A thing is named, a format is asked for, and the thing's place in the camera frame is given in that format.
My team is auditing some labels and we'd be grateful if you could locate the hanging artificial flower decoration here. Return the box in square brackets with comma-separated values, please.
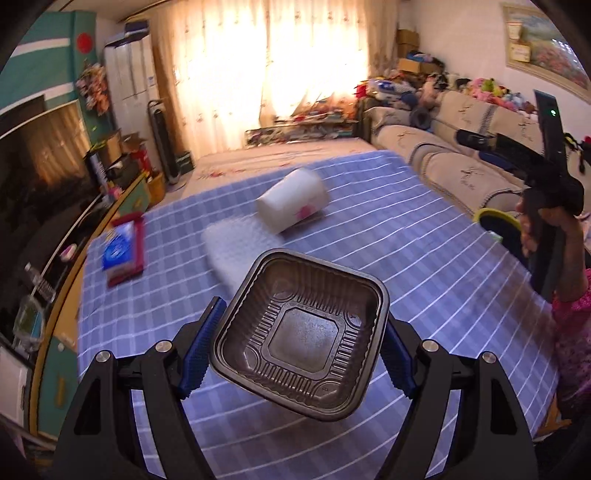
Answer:
[75, 62, 112, 116]

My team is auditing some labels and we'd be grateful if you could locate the tall black box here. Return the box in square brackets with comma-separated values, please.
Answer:
[85, 150, 109, 185]

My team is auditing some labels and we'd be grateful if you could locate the blue tissue pack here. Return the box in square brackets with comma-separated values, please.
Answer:
[102, 222, 137, 273]

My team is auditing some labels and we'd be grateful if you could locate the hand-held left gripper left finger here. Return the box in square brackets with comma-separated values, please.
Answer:
[55, 295, 228, 480]

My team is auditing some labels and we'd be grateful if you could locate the large curved television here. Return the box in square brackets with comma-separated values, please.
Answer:
[0, 102, 100, 273]

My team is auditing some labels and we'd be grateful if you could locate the brown plastic food tray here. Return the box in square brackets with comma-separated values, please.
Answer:
[209, 248, 391, 422]

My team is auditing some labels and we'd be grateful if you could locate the framed wall painting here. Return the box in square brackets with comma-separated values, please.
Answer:
[501, 2, 591, 100]

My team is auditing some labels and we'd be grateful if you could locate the beige embroidered sofa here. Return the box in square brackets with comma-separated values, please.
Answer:
[362, 88, 591, 222]

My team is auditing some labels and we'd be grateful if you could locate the yellow teal television cabinet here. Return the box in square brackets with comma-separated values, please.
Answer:
[28, 173, 153, 439]

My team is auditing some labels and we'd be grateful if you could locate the cream embroidered curtain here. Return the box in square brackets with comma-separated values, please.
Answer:
[148, 0, 402, 153]

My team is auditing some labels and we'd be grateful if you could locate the yellow rimmed black trash bin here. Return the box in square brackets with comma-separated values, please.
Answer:
[475, 208, 536, 273]

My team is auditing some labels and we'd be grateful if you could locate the stack of corner cardboard boxes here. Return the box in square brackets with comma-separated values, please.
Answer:
[396, 28, 444, 77]

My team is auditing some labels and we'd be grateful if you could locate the blue checkered tablecloth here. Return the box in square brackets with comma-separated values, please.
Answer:
[76, 150, 561, 480]

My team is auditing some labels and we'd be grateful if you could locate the clear glass container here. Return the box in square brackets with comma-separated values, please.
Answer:
[13, 295, 46, 352]

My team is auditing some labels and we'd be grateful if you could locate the flat red box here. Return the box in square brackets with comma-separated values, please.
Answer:
[104, 213, 146, 289]

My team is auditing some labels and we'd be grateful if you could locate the clear water bottle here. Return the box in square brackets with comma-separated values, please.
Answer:
[24, 262, 56, 301]

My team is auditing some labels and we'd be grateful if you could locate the white plastic drawer unit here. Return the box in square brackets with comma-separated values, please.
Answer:
[0, 346, 31, 430]

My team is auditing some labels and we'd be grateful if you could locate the blue star print bag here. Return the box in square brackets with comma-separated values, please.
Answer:
[365, 78, 416, 100]

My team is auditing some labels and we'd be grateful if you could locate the black tower fan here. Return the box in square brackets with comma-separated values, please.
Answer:
[148, 99, 181, 185]

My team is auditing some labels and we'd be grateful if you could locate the white standing air conditioner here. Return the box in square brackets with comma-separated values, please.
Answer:
[102, 32, 160, 139]

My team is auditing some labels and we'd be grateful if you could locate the pile of plush toys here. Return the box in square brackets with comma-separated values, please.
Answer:
[355, 69, 591, 116]

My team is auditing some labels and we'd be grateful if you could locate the cluttered low glass table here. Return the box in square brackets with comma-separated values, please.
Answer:
[245, 108, 361, 148]

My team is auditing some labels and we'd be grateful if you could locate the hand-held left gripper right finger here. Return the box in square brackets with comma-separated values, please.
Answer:
[376, 311, 539, 480]

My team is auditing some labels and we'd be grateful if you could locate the yellow waste basket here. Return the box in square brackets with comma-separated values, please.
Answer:
[147, 172, 166, 206]

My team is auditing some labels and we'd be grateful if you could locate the person's right forearm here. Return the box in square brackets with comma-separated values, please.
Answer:
[551, 270, 591, 418]

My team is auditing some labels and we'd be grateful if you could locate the white foam net sleeve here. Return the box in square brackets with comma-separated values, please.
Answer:
[202, 220, 278, 296]

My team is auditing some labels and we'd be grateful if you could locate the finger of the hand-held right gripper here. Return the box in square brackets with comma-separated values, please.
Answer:
[454, 129, 500, 154]
[479, 151, 525, 176]

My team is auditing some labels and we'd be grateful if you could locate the white paper cup pink print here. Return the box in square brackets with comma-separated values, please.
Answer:
[255, 167, 331, 234]

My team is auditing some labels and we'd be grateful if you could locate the person's right hand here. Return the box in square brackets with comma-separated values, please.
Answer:
[515, 202, 586, 298]

